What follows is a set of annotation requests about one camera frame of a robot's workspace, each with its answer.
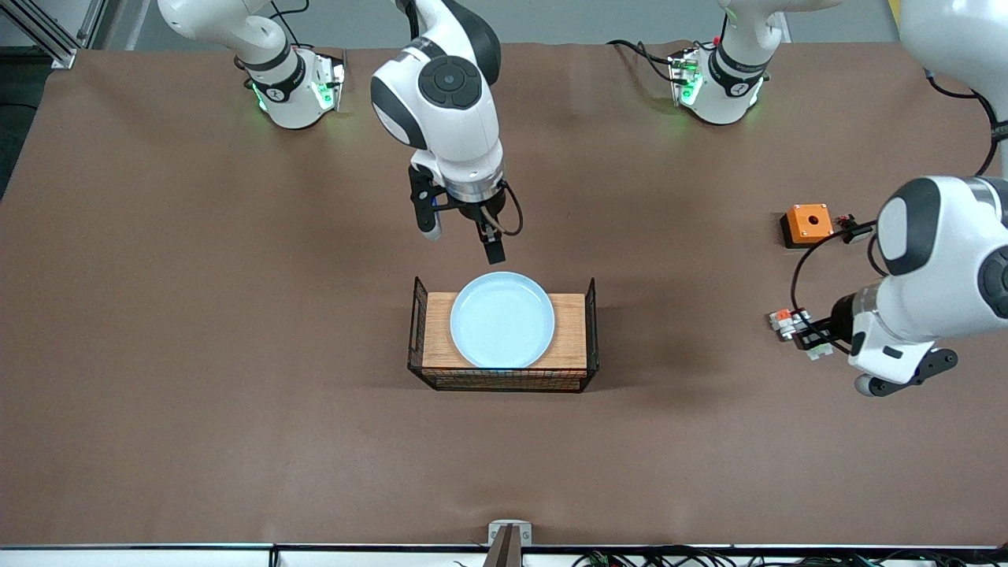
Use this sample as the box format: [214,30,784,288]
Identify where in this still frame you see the aluminium profile bracket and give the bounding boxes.
[487,520,533,567]

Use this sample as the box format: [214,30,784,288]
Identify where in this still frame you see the orange button enclosure box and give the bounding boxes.
[780,204,835,250]

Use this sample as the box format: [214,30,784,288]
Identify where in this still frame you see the aluminium frame profile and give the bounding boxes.
[0,0,109,70]

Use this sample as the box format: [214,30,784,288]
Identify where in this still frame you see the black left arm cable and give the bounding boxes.
[791,69,1008,339]

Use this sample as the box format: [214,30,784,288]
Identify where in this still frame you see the wire basket with wooden base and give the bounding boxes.
[407,276,600,394]

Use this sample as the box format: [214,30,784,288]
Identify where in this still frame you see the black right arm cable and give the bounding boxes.
[482,180,524,237]

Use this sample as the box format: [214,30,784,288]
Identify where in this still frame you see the brown table cover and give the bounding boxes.
[0,39,1008,547]

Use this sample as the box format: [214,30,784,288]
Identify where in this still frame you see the black push button head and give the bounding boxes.
[836,213,876,245]

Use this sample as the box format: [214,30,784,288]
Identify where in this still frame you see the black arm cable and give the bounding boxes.
[482,180,524,237]
[791,69,1008,339]

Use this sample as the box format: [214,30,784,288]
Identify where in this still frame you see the tangled black cables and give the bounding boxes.
[453,546,1008,567]

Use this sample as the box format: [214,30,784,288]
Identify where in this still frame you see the black base cable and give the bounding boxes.
[605,38,680,84]

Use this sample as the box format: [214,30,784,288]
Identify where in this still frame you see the light blue round plate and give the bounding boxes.
[450,271,557,369]

